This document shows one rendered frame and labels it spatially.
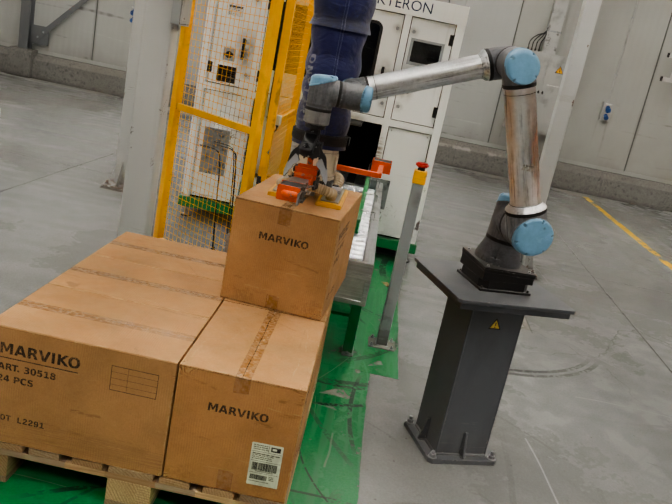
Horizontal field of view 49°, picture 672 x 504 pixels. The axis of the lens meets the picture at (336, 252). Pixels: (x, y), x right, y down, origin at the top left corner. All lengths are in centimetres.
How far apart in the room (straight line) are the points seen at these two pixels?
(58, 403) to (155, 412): 31
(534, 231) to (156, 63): 232
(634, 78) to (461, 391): 992
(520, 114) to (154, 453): 165
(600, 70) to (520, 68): 986
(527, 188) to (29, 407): 182
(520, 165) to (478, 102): 950
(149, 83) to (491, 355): 233
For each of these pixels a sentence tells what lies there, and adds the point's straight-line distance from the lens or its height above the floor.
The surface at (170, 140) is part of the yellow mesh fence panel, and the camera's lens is 475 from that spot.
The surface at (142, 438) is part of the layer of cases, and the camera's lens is 247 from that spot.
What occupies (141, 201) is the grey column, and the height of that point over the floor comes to 49.
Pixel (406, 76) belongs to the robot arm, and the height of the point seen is 148.
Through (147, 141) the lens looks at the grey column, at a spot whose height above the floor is 83.
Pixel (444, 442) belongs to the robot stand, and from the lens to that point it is 320.
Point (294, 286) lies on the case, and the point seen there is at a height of 66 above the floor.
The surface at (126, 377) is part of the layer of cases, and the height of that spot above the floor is 46.
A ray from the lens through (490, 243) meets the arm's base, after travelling 298.
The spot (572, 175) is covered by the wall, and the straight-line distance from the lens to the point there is 1241.
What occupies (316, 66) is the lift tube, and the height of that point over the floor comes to 145.
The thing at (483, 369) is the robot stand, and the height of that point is 42.
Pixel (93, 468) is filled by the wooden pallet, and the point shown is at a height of 12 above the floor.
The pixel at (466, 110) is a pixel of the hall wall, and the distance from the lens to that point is 1220.
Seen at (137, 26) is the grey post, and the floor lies 135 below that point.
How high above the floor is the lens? 156
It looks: 16 degrees down
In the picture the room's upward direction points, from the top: 12 degrees clockwise
